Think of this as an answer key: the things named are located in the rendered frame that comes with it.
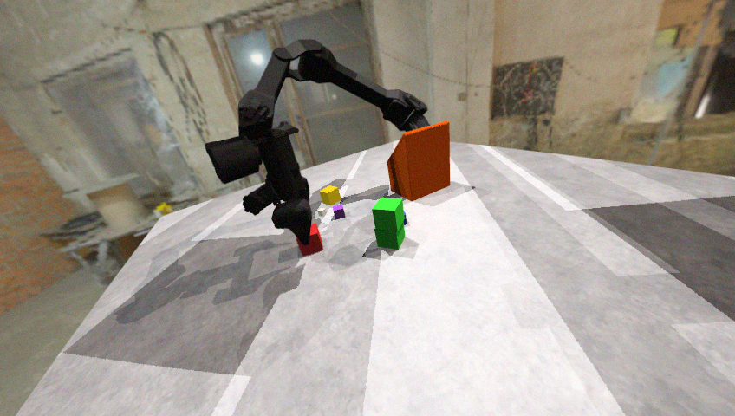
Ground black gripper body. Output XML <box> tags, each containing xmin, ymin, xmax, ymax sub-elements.
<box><xmin>265</xmin><ymin>160</ymin><xmax>312</xmax><ymax>229</ymax></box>

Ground purple block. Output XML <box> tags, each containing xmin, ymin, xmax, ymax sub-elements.
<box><xmin>333</xmin><ymin>205</ymin><xmax>345</xmax><ymax>219</ymax></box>

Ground green block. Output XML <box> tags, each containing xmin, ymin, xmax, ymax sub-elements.
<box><xmin>372</xmin><ymin>198</ymin><xmax>405</xmax><ymax>231</ymax></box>
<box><xmin>374</xmin><ymin>221</ymin><xmax>406</xmax><ymax>250</ymax></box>

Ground yellow block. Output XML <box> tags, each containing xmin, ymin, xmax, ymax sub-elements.
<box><xmin>319</xmin><ymin>186</ymin><xmax>341</xmax><ymax>205</ymax></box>

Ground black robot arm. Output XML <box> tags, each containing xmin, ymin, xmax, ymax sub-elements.
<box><xmin>205</xmin><ymin>39</ymin><xmax>430</xmax><ymax>216</ymax></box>

